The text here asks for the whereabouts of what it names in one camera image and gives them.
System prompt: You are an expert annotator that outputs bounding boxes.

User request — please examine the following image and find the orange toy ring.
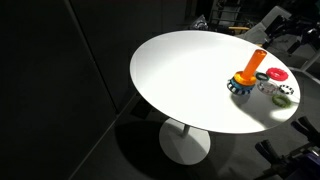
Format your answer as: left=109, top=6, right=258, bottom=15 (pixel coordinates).
left=233, top=71, right=257, bottom=87

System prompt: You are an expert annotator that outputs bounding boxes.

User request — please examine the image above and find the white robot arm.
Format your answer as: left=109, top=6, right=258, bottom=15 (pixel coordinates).
left=262, top=15, right=320, bottom=54

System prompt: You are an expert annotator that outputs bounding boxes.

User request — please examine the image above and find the grey chair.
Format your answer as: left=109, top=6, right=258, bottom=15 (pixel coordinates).
left=238, top=6, right=291, bottom=44

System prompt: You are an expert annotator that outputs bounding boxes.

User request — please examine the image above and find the black purple equipment stand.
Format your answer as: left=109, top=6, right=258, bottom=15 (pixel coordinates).
left=254, top=116, right=320, bottom=180

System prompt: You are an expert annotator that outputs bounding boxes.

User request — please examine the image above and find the white table pedestal base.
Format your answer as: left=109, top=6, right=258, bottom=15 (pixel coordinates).
left=159, top=118, right=211, bottom=165

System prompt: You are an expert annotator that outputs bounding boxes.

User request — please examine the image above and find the orange ring holder peg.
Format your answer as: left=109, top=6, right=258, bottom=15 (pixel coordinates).
left=241, top=49, right=267, bottom=80

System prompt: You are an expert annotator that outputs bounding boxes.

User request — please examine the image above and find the small dark green ring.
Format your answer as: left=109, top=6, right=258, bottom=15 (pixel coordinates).
left=254, top=71, right=270, bottom=82

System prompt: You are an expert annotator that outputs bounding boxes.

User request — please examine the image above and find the clear transparent ring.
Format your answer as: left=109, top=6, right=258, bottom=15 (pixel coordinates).
left=258, top=80, right=279, bottom=95

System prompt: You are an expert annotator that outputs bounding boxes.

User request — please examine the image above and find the red toy ring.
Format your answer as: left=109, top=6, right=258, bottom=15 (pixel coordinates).
left=265, top=67, right=289, bottom=82

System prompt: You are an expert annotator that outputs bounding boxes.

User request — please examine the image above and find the small black white ring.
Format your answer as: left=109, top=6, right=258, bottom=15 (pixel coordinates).
left=278, top=84, right=296, bottom=96

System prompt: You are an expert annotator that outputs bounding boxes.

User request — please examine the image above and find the lime green ring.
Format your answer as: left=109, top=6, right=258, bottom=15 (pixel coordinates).
left=271, top=94, right=292, bottom=108

